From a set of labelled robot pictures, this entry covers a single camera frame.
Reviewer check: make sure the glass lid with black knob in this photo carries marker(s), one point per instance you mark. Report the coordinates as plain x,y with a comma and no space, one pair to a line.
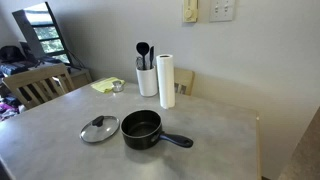
106,132

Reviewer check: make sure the white paper towel roll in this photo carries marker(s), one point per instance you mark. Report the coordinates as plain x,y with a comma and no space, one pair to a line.
166,83

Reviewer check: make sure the white utensil holder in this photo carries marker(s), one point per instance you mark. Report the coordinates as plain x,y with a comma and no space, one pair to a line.
146,83

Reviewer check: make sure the black spatula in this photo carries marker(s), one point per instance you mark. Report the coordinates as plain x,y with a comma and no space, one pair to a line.
151,56

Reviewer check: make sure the metal whisk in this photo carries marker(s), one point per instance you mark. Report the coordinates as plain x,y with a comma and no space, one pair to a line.
139,62

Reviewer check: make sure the small metal jar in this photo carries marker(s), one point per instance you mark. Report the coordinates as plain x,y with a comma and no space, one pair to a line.
117,87

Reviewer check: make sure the black ladle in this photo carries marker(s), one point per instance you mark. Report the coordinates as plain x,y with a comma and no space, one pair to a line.
142,49

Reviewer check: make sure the yellow cloth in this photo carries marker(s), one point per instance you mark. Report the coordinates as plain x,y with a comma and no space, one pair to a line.
102,85

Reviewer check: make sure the wooden side cabinet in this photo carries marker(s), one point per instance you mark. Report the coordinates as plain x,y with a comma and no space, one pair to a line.
81,77

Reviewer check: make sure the wooden slat-back chair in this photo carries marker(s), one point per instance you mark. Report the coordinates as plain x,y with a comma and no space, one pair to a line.
33,76

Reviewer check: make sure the dark leaning panel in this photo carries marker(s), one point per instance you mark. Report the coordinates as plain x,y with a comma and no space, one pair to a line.
26,30

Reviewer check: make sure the blue plaid bedding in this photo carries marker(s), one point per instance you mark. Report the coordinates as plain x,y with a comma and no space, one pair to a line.
15,67

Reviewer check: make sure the pile of colourful clothes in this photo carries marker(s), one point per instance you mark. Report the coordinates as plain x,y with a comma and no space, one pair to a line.
8,108

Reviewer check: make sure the black bag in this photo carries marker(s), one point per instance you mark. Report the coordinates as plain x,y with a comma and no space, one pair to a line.
11,53

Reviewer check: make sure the grey speckled counter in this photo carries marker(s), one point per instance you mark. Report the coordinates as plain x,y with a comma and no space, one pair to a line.
305,156

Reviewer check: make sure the beige wall thermostat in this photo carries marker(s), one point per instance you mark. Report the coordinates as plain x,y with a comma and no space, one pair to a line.
190,11

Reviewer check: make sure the white light switch plate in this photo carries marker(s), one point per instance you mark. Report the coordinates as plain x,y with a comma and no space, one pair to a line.
222,10

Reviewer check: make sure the window with dark frame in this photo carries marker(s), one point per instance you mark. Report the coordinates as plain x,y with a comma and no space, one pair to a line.
50,36

